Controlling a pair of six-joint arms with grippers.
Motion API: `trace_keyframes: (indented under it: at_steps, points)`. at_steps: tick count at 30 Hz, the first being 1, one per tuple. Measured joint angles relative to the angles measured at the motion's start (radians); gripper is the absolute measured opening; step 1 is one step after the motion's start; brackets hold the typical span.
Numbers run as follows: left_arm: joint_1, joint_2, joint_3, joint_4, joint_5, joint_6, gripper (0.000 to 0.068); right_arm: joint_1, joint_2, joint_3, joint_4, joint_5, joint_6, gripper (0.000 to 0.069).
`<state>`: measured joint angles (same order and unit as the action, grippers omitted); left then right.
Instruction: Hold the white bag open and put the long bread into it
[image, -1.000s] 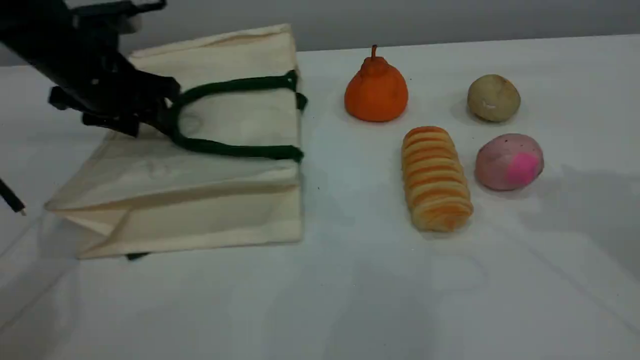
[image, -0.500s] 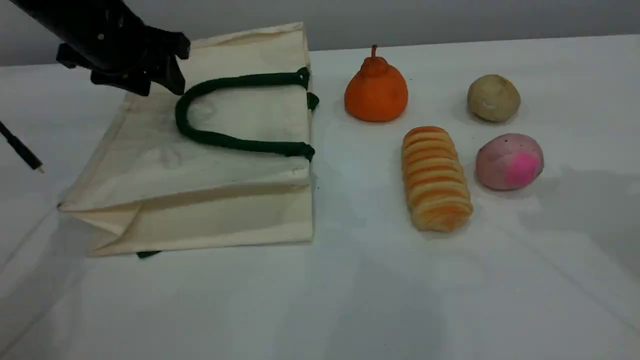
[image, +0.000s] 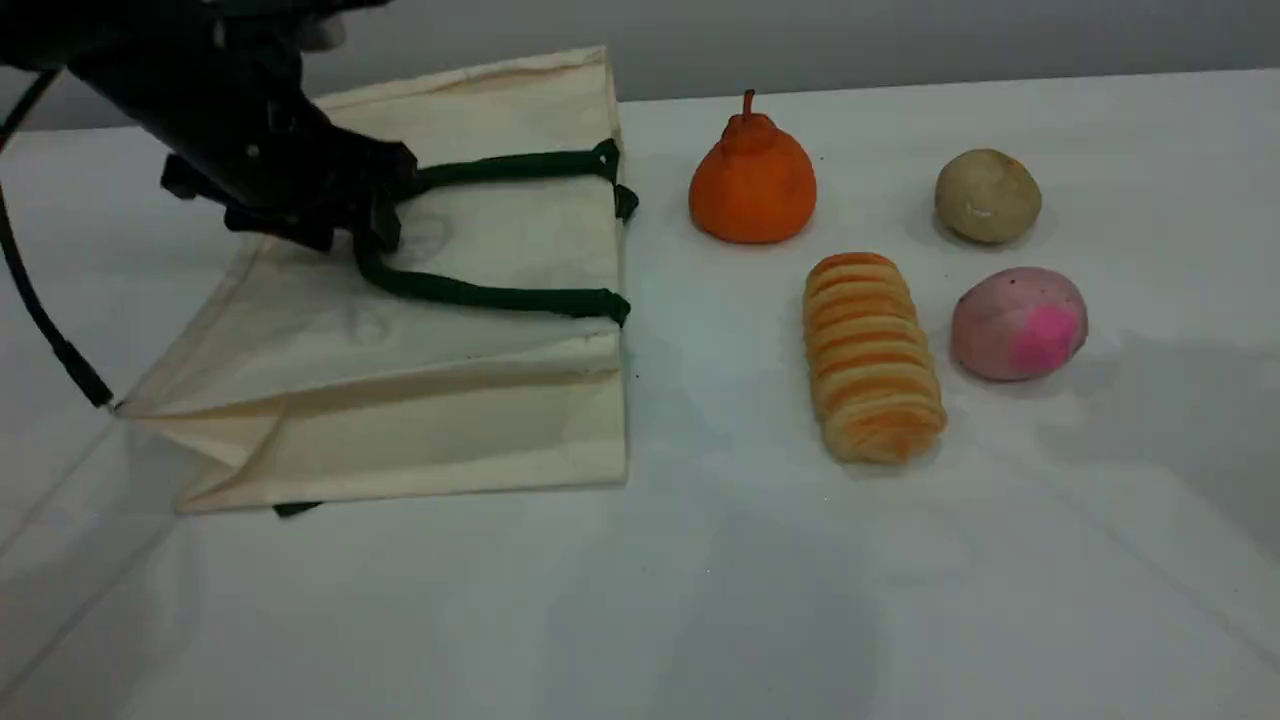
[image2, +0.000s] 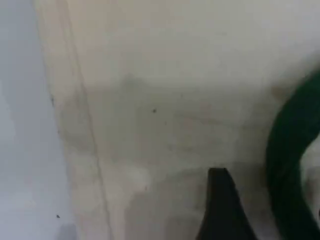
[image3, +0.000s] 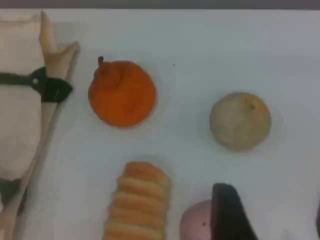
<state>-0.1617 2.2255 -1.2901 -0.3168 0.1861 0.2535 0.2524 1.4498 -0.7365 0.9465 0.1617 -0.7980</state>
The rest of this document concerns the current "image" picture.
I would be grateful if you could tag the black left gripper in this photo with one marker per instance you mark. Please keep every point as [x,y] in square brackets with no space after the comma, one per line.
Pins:
[280,170]

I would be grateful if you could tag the long striped bread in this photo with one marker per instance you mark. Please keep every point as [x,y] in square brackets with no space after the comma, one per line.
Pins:
[872,360]

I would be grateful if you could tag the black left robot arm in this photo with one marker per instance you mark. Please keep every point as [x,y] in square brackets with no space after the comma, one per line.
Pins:
[150,50]

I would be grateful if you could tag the orange pear-shaped fruit with stem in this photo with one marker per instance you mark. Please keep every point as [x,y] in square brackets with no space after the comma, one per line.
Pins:
[752,190]

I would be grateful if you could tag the beige round potato toy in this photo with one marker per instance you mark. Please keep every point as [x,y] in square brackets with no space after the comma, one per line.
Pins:
[987,198]

